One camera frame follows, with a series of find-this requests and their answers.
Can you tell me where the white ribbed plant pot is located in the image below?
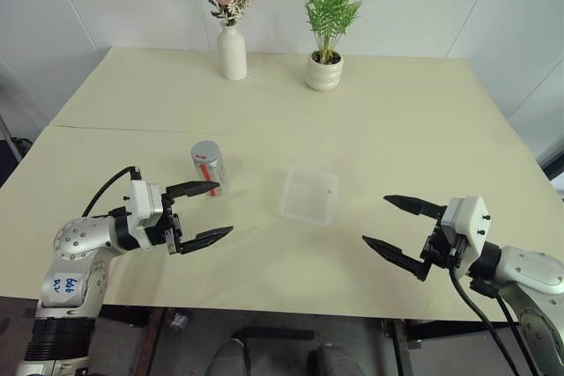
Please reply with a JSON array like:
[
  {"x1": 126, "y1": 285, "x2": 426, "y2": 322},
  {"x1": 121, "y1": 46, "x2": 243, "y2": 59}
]
[{"x1": 305, "y1": 49, "x2": 345, "y2": 92}]

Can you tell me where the black equipment stand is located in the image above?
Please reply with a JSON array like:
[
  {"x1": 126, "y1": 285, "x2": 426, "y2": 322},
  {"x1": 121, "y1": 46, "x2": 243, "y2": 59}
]
[{"x1": 0, "y1": 114, "x2": 34, "y2": 188}]

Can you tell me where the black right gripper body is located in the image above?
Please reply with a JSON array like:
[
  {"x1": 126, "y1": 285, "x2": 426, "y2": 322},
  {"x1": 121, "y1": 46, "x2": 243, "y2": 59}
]
[{"x1": 419, "y1": 217, "x2": 469, "y2": 272}]

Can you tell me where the dark grey rounded shape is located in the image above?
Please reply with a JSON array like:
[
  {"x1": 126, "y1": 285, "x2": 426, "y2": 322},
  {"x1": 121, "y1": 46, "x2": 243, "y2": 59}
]
[
  {"x1": 205, "y1": 337, "x2": 249, "y2": 376},
  {"x1": 314, "y1": 342, "x2": 354, "y2": 376}
]

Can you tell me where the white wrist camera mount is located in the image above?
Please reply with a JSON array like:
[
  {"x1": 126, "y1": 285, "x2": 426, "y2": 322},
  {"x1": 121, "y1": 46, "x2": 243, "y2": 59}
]
[
  {"x1": 440, "y1": 195, "x2": 492, "y2": 265},
  {"x1": 123, "y1": 179, "x2": 165, "y2": 230}
]

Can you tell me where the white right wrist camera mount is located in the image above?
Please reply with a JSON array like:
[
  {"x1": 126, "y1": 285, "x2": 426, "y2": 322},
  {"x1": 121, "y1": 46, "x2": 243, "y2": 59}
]
[{"x1": 440, "y1": 195, "x2": 492, "y2": 265}]

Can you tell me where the white label with blue writing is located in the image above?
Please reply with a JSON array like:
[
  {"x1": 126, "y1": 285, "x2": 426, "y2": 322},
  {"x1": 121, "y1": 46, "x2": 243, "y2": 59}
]
[{"x1": 42, "y1": 267, "x2": 88, "y2": 307}]

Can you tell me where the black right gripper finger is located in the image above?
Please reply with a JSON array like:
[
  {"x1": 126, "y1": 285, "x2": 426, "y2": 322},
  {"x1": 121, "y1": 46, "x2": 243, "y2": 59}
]
[
  {"x1": 361, "y1": 235, "x2": 431, "y2": 284},
  {"x1": 382, "y1": 194, "x2": 448, "y2": 221}
]

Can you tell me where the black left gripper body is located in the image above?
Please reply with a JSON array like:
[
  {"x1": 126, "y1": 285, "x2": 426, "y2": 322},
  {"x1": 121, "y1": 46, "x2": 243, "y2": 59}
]
[{"x1": 143, "y1": 193, "x2": 184, "y2": 256}]

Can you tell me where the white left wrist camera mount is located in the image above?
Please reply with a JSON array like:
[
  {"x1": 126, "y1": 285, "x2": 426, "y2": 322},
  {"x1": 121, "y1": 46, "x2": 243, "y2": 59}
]
[{"x1": 123, "y1": 179, "x2": 165, "y2": 230}]

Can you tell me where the grey jar with red tape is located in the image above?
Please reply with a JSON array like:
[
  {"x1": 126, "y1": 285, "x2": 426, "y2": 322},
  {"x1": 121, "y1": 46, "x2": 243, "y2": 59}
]
[{"x1": 189, "y1": 140, "x2": 228, "y2": 198}]

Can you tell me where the white ceramic vase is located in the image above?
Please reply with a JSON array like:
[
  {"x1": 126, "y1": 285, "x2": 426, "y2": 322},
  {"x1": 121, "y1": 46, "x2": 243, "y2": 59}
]
[{"x1": 216, "y1": 23, "x2": 249, "y2": 82}]

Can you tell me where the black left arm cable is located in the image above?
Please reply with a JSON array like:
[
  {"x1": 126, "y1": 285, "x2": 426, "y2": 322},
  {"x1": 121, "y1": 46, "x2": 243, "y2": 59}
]
[{"x1": 82, "y1": 166, "x2": 144, "y2": 219}]

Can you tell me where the rust brown metal beam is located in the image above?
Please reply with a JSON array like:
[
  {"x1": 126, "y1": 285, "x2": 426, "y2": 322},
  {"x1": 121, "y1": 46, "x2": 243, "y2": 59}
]
[{"x1": 133, "y1": 308, "x2": 171, "y2": 376}]

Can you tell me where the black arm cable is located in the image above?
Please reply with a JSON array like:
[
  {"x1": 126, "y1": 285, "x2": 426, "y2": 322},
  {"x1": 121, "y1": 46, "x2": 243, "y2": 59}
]
[
  {"x1": 82, "y1": 166, "x2": 144, "y2": 219},
  {"x1": 448, "y1": 267, "x2": 519, "y2": 376},
  {"x1": 495, "y1": 294, "x2": 541, "y2": 376}
]

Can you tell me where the clear plastic container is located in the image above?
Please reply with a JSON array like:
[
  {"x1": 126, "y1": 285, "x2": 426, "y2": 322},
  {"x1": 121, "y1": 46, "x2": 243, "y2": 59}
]
[{"x1": 278, "y1": 166, "x2": 341, "y2": 228}]

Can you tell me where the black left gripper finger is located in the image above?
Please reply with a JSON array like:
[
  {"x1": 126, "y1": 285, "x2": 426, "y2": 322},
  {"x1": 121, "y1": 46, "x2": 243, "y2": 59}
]
[
  {"x1": 177, "y1": 225, "x2": 235, "y2": 256},
  {"x1": 165, "y1": 180, "x2": 221, "y2": 201}
]

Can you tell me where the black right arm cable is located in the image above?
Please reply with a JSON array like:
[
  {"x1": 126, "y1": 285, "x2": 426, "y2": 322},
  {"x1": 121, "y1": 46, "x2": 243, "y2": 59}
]
[
  {"x1": 448, "y1": 267, "x2": 519, "y2": 376},
  {"x1": 495, "y1": 294, "x2": 541, "y2": 376}
]

